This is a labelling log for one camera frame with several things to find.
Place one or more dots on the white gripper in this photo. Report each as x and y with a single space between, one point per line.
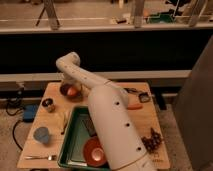
71 82

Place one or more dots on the orange apple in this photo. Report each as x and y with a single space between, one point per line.
72 92

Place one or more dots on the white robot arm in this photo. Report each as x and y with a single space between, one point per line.
107 105

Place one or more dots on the metal cup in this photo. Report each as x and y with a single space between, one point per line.
48 105

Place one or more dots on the light blue cup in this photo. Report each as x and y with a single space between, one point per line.
42 135

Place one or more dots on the purple bowl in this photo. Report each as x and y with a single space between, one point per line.
63 91

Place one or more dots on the yellow banana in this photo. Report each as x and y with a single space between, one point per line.
61 120

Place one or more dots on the green plastic tray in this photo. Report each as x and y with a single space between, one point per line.
76 135

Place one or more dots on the brown chocolate bar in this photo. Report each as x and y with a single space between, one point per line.
89 126

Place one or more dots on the blue power box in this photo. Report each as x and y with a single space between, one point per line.
29 113

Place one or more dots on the orange carrot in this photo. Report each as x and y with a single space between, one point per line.
135 106

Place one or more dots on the small black square container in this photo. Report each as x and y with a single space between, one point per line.
144 97

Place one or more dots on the orange bowl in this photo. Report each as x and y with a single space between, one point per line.
93 152

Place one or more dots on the silver fork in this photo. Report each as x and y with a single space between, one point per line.
49 157

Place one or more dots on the bunch of dark grapes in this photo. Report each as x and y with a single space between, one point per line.
151 144

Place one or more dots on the black handled tool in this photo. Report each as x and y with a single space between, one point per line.
132 90

